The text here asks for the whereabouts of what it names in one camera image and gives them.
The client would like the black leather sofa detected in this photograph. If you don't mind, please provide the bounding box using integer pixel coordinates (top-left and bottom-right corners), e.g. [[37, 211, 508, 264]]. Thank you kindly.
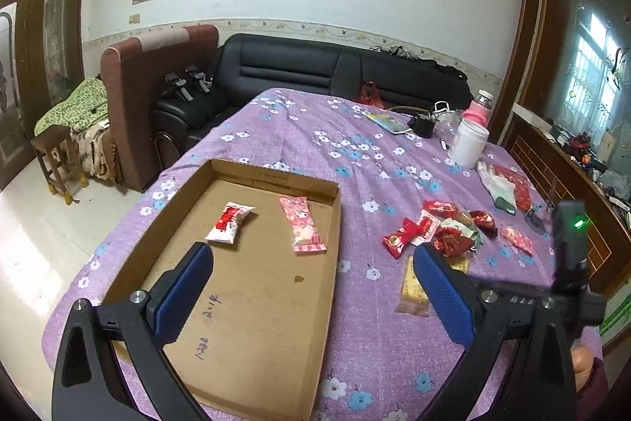
[[149, 33, 473, 163]]

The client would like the pink snack packet in tray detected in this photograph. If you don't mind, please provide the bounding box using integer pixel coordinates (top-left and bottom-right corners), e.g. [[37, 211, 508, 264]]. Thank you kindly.
[[279, 196, 326, 254]]

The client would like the flat cardboard tray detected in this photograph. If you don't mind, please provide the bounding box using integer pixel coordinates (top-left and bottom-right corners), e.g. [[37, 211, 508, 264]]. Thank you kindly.
[[105, 159, 341, 420]]

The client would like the red white long packet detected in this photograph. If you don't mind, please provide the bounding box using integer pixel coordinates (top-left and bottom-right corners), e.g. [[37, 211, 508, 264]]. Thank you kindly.
[[411, 210, 442, 247]]

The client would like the brown armchair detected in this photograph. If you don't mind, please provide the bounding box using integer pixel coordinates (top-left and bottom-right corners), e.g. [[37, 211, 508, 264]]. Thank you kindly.
[[101, 24, 219, 191]]

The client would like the white plastic jar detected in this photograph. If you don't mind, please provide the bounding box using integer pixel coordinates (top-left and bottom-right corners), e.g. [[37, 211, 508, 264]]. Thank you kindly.
[[448, 119, 489, 169]]

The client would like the red patterned gift bag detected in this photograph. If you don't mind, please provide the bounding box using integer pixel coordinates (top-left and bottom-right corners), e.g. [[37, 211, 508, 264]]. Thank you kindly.
[[494, 165, 533, 213]]

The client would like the wooden stool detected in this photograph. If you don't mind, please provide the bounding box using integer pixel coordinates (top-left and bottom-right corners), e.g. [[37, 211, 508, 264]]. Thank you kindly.
[[31, 125, 89, 205]]

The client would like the red candy packet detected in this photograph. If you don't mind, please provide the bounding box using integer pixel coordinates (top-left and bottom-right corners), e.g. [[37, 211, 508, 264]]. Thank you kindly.
[[422, 200, 460, 218]]

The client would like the green patterned cushion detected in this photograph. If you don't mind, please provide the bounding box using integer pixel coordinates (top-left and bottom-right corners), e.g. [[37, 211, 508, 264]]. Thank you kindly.
[[34, 77, 108, 137]]

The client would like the colourful booklet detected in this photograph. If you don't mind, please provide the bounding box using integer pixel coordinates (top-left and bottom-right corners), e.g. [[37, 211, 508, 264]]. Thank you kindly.
[[365, 112, 411, 136]]

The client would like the yellow cake bar packet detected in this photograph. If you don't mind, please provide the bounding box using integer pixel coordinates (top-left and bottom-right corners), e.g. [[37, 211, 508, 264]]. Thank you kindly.
[[395, 255, 430, 317]]

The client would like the black phone stand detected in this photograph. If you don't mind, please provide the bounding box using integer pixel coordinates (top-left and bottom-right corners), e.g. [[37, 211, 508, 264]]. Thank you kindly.
[[524, 175, 561, 235]]

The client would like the small yellow cake packet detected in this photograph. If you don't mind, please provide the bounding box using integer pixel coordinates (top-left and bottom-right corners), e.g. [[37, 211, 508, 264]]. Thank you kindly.
[[447, 255, 470, 273]]

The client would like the green white wrapper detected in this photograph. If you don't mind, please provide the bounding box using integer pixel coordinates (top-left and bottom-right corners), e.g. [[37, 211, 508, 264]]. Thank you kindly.
[[440, 218, 475, 237]]

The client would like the red plastic bag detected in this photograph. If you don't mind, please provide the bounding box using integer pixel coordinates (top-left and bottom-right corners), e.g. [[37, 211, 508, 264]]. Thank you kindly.
[[355, 81, 385, 110]]

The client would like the pink packet on table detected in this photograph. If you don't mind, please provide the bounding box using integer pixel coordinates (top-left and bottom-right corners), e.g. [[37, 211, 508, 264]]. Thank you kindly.
[[500, 225, 534, 256]]

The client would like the dark red puffed snack bag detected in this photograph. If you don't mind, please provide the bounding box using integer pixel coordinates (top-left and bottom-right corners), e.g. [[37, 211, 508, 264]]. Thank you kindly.
[[432, 228, 474, 258]]

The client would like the black cup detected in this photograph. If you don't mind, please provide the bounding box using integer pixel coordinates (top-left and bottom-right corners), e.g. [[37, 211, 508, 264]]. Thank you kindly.
[[410, 113, 435, 139]]

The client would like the pink sleeved thermos bottle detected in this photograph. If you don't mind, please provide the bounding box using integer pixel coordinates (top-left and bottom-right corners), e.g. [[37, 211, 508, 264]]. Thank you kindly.
[[462, 90, 493, 127]]

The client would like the wooden door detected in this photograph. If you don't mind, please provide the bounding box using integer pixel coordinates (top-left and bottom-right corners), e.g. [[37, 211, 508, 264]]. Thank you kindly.
[[1, 0, 84, 187]]

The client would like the red packet left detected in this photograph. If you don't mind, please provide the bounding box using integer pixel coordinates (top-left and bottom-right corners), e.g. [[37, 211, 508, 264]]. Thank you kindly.
[[382, 218, 420, 260]]

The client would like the white red snack packet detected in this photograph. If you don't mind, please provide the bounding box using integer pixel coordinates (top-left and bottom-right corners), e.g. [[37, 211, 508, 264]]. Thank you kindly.
[[204, 202, 256, 245]]

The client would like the purple floral tablecloth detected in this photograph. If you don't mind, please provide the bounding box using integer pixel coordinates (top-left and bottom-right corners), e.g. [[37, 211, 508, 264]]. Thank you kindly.
[[43, 89, 556, 420]]

